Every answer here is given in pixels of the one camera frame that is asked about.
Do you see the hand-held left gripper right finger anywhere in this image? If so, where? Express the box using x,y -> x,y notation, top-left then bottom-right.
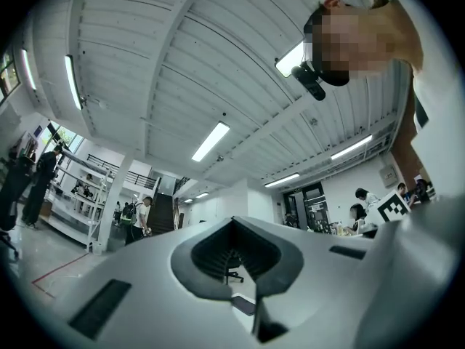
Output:
232,216 -> 377,349

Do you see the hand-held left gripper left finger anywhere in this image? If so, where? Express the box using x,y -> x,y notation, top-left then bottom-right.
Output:
34,216 -> 256,349

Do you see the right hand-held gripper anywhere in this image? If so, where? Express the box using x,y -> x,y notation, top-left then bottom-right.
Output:
376,190 -> 413,225

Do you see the long ceiling light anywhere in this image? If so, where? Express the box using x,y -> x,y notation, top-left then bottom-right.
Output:
274,41 -> 307,79
264,172 -> 301,189
64,54 -> 84,111
330,134 -> 373,161
191,121 -> 231,163
20,48 -> 39,92

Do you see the black smartphone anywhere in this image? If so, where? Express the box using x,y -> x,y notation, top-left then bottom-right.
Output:
230,293 -> 257,317

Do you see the black double door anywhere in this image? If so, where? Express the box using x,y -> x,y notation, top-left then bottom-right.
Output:
283,181 -> 332,233

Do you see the white printed t-shirt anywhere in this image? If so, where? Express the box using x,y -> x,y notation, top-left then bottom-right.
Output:
386,0 -> 465,200

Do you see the dark staircase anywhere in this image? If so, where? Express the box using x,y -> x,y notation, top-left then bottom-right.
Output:
147,176 -> 192,236

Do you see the white metal rack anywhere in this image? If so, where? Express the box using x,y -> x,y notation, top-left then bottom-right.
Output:
46,150 -> 114,254

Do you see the person's head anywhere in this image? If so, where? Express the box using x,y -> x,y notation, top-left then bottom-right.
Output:
302,0 -> 424,87

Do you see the grey wall electrical box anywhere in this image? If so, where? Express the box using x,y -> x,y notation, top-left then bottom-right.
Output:
379,164 -> 399,188

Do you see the black head-mounted camera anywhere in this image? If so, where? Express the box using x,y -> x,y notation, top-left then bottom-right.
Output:
291,65 -> 327,102

